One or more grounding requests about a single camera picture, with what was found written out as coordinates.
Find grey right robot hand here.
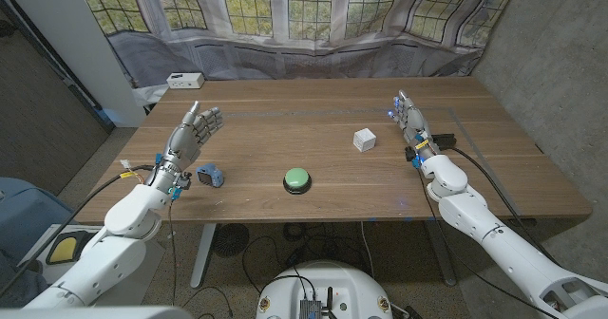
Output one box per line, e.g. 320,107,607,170
388,89,436,160

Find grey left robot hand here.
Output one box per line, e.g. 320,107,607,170
161,100,225,172

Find blue toy camera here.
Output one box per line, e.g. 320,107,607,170
196,162,225,189

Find white patterned cube block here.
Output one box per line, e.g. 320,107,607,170
352,127,377,153

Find green button black base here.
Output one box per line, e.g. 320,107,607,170
282,167,314,196

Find white power strip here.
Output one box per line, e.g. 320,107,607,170
165,72,206,90

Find black round fan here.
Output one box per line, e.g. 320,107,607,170
212,222,251,258

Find white table leg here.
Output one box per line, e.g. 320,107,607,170
190,222,218,290

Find grey table leg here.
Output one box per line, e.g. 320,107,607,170
425,219,457,287

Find printed window backdrop cloth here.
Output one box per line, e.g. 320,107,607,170
73,0,523,90

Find white pillar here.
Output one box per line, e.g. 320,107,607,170
0,0,146,128

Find yellow black pad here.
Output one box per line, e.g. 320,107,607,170
46,231,91,266

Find blue seat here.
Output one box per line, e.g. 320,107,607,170
0,176,72,263

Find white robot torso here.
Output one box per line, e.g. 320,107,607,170
256,260,394,319

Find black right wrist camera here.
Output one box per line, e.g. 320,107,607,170
431,133,457,151

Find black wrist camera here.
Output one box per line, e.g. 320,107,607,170
175,173,193,201
431,133,457,151

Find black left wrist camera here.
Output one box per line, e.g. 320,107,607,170
175,173,193,201

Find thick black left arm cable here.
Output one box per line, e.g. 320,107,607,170
0,164,156,297

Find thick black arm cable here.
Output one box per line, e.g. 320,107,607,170
0,164,156,297
446,145,561,268

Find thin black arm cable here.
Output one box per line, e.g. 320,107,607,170
167,198,179,306

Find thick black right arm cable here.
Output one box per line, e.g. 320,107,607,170
446,145,561,268

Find black floor cables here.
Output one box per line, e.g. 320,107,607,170
182,221,376,319

